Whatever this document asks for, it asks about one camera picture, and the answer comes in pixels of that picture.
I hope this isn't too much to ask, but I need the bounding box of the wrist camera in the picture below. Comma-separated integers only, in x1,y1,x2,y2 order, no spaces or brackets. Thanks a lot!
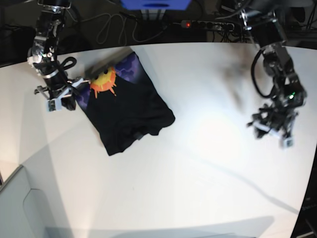
47,98,62,112
281,137,294,149

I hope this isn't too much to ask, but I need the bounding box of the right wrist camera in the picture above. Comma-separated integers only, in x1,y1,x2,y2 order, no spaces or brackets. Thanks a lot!
47,98,62,112

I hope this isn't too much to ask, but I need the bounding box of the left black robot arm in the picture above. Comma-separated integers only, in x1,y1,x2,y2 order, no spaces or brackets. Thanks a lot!
236,0,307,148

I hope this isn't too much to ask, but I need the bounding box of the grey coiled cable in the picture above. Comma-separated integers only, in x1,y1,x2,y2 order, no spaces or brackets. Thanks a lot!
96,12,164,45

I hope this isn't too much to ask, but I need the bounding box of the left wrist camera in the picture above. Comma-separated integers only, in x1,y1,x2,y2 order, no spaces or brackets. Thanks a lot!
281,137,294,149

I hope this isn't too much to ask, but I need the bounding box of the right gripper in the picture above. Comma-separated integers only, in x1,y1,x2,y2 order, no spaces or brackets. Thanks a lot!
27,54,91,111

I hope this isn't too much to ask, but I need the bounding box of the grey power strip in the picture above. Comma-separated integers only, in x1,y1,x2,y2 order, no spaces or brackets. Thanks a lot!
180,20,235,32

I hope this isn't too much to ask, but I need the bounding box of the blue box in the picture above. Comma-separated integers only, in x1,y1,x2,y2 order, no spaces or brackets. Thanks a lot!
120,0,191,10

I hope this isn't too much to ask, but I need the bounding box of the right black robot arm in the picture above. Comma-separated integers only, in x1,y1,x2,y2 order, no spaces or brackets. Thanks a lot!
27,0,89,112

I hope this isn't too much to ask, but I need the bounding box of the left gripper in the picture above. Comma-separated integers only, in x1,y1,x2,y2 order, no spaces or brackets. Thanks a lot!
246,104,298,143

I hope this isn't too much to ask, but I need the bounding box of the black T-shirt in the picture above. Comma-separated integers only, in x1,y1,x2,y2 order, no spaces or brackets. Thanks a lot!
76,52,175,156

